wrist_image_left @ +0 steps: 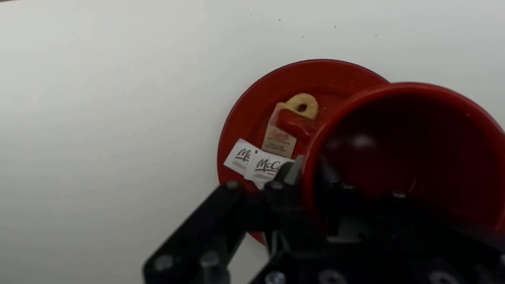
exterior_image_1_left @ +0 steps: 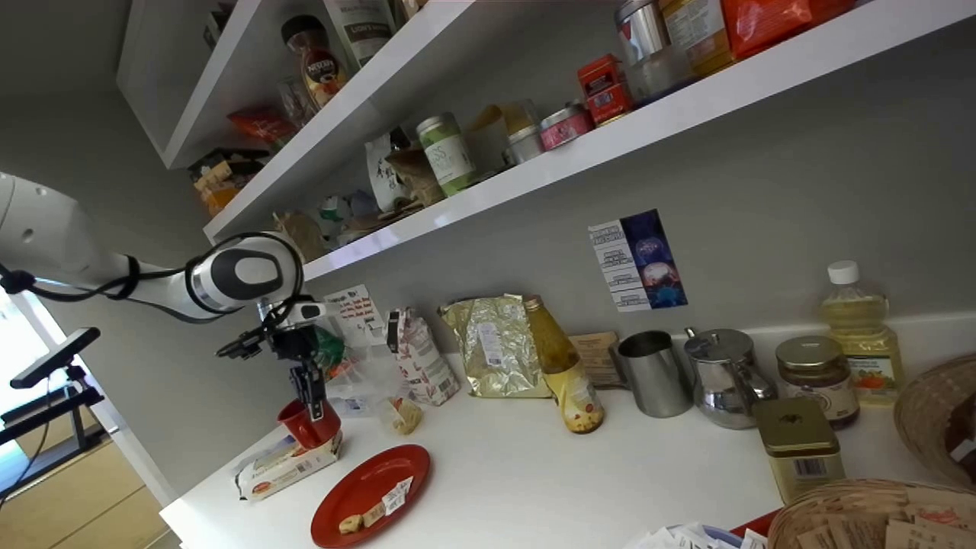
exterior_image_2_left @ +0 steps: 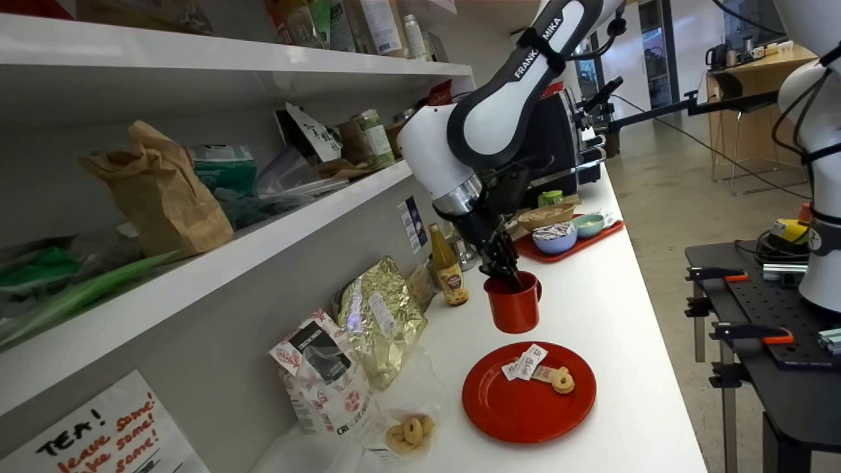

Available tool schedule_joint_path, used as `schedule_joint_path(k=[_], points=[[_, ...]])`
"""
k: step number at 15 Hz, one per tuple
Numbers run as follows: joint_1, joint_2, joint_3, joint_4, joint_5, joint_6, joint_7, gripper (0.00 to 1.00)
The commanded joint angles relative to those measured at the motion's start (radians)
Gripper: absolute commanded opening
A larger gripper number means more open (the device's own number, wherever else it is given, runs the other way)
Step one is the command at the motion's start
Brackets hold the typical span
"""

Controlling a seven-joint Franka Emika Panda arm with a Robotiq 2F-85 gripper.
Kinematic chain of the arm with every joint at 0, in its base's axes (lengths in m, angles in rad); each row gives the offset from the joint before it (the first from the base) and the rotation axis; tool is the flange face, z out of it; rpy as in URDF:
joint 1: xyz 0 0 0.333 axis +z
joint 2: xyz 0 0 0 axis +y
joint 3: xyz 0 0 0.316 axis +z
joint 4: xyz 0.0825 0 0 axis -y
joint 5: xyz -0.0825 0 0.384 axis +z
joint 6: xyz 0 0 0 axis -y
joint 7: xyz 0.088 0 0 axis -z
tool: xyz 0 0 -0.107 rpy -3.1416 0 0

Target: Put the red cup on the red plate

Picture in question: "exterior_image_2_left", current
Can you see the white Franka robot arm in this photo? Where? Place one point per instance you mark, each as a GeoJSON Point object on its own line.
{"type": "Point", "coordinates": [499, 113]}

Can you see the red plate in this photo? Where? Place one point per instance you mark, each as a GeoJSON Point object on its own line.
{"type": "Point", "coordinates": [515, 409]}

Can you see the gold foil bag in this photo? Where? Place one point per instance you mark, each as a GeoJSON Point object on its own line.
{"type": "Point", "coordinates": [381, 318]}

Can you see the red tray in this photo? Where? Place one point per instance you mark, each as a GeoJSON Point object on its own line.
{"type": "Point", "coordinates": [606, 235]}

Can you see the teal bowl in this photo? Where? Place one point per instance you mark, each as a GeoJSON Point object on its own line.
{"type": "Point", "coordinates": [589, 225]}

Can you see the black work table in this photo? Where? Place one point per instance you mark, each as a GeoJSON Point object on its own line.
{"type": "Point", "coordinates": [790, 350]}

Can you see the yellow bottle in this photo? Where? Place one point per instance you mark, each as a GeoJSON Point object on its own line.
{"type": "Point", "coordinates": [448, 276]}

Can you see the brown packet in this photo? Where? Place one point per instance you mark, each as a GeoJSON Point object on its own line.
{"type": "Point", "coordinates": [421, 284]}

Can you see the green cup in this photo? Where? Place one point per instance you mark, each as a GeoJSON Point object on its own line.
{"type": "Point", "coordinates": [549, 199]}

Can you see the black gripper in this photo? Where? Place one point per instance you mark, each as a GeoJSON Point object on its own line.
{"type": "Point", "coordinates": [489, 235]}

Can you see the white wall shelf board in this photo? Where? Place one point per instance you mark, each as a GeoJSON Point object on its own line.
{"type": "Point", "coordinates": [220, 62]}
{"type": "Point", "coordinates": [264, 252]}

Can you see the handwritten paper sign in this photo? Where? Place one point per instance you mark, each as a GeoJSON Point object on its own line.
{"type": "Point", "coordinates": [105, 434]}

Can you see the wrapped cookie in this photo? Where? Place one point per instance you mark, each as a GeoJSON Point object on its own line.
{"type": "Point", "coordinates": [411, 431]}

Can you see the white labelled container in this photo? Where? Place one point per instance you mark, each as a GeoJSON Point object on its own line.
{"type": "Point", "coordinates": [381, 25]}

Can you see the green package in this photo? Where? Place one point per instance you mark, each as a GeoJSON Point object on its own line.
{"type": "Point", "coordinates": [70, 293]}

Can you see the yellow tool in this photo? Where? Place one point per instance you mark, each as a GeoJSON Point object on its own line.
{"type": "Point", "coordinates": [793, 231]}

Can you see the wooden desk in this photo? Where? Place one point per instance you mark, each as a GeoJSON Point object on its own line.
{"type": "Point", "coordinates": [753, 95]}

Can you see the brown paper bag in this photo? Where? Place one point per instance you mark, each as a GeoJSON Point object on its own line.
{"type": "Point", "coordinates": [162, 199]}

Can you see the clear plastic wrap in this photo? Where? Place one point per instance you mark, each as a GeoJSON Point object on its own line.
{"type": "Point", "coordinates": [304, 179]}

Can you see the green label jar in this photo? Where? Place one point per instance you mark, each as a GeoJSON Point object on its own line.
{"type": "Point", "coordinates": [368, 141]}

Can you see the white bottle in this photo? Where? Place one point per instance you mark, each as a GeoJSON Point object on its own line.
{"type": "Point", "coordinates": [417, 38]}

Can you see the clear plastic bag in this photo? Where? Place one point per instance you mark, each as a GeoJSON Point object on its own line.
{"type": "Point", "coordinates": [305, 455]}

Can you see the teal bag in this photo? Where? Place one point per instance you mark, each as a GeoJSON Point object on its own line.
{"type": "Point", "coordinates": [225, 175]}

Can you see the red box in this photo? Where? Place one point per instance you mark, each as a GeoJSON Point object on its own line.
{"type": "Point", "coordinates": [440, 93]}

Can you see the white red patterned bag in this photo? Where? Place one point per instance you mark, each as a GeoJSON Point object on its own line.
{"type": "Point", "coordinates": [325, 376]}

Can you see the wicker basket with sachets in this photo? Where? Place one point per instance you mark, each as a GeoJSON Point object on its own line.
{"type": "Point", "coordinates": [544, 217]}

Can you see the red cup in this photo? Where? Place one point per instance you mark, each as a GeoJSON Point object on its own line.
{"type": "Point", "coordinates": [513, 314]}

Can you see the white sachet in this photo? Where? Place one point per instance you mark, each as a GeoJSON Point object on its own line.
{"type": "Point", "coordinates": [523, 361]}

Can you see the black coffee machine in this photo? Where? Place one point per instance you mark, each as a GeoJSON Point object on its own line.
{"type": "Point", "coordinates": [565, 146]}

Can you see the blue white bowl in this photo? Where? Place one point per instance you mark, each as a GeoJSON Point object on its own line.
{"type": "Point", "coordinates": [555, 238]}

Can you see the white black packet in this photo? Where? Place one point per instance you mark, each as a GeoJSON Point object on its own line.
{"type": "Point", "coordinates": [309, 132]}

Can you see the black mounting pole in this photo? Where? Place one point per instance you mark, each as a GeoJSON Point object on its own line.
{"type": "Point", "coordinates": [693, 107]}

